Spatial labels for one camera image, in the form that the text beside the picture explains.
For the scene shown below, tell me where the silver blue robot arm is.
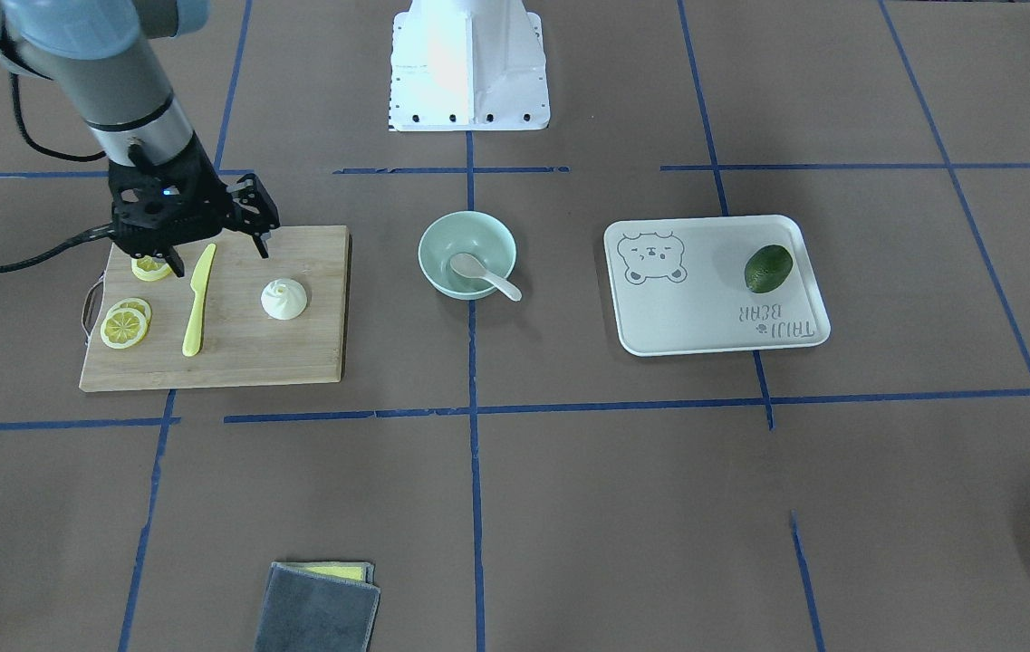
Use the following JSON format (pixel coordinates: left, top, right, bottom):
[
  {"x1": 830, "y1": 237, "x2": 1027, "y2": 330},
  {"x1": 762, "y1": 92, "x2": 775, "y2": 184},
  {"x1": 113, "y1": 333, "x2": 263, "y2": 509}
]
[{"x1": 0, "y1": 1, "x2": 280, "y2": 276}]

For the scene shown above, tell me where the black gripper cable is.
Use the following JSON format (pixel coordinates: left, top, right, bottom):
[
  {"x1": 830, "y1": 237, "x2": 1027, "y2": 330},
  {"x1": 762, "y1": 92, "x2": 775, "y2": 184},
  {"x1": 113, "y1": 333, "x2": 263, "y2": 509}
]
[{"x1": 0, "y1": 27, "x2": 117, "y2": 274}]

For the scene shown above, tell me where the yellow plastic knife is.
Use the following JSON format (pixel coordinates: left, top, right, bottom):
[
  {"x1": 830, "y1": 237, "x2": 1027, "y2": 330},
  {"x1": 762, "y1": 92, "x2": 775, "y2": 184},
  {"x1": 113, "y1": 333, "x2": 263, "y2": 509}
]
[{"x1": 180, "y1": 243, "x2": 217, "y2": 358}]

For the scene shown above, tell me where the white bear serving tray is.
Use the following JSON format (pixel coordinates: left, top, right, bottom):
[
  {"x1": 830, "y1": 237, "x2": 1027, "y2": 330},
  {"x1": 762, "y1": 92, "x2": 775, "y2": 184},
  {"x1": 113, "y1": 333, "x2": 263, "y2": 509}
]
[{"x1": 604, "y1": 215, "x2": 831, "y2": 358}]

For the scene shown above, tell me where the grey yellow folded cloth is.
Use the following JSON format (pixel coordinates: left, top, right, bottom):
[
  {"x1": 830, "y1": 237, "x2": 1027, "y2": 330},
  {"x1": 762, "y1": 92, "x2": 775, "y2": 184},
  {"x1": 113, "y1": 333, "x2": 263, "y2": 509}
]
[{"x1": 254, "y1": 561, "x2": 380, "y2": 651}]

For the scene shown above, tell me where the lemon slice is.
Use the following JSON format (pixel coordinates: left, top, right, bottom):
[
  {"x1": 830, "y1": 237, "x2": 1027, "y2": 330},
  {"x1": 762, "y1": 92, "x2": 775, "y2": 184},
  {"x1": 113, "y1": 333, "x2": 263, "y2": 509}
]
[
  {"x1": 109, "y1": 297, "x2": 153, "y2": 321},
  {"x1": 130, "y1": 256, "x2": 172, "y2": 283},
  {"x1": 98, "y1": 308, "x2": 149, "y2": 350}
]

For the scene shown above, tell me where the white ceramic spoon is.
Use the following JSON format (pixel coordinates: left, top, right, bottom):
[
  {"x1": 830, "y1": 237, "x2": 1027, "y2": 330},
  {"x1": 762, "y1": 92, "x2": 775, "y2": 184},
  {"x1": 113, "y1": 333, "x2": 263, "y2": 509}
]
[{"x1": 451, "y1": 253, "x2": 523, "y2": 302}]

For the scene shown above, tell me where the light green ceramic bowl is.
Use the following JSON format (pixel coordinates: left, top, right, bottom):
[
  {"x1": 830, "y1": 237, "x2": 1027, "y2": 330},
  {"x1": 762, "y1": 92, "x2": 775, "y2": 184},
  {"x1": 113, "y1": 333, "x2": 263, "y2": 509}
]
[{"x1": 418, "y1": 210, "x2": 517, "y2": 300}]

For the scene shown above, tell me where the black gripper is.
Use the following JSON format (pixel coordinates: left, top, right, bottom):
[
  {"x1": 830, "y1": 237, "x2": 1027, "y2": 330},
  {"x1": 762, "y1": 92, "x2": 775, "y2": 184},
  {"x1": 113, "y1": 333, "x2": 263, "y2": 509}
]
[{"x1": 109, "y1": 136, "x2": 280, "y2": 278}]

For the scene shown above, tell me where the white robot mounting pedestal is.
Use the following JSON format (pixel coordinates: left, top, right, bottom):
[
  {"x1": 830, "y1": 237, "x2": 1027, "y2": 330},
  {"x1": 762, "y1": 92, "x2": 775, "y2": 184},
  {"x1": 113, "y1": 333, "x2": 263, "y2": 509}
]
[{"x1": 388, "y1": 1, "x2": 551, "y2": 132}]

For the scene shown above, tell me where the bamboo cutting board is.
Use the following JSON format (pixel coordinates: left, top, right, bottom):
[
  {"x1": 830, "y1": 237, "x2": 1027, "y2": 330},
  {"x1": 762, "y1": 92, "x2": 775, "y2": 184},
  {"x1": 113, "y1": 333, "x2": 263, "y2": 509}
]
[{"x1": 79, "y1": 225, "x2": 351, "y2": 392}]

